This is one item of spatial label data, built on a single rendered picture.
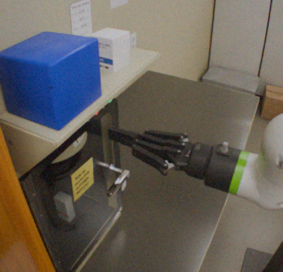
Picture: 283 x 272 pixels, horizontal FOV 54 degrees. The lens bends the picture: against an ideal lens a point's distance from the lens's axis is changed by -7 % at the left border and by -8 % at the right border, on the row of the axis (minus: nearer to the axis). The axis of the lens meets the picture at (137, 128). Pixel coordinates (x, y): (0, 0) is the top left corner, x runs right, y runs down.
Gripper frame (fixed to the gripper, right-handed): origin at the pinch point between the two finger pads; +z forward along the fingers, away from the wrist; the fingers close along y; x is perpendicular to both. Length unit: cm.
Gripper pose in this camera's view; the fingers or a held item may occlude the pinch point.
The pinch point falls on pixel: (123, 136)
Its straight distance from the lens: 68.5
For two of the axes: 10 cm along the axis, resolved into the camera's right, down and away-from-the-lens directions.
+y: -4.6, 5.2, -7.2
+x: 0.0, 8.1, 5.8
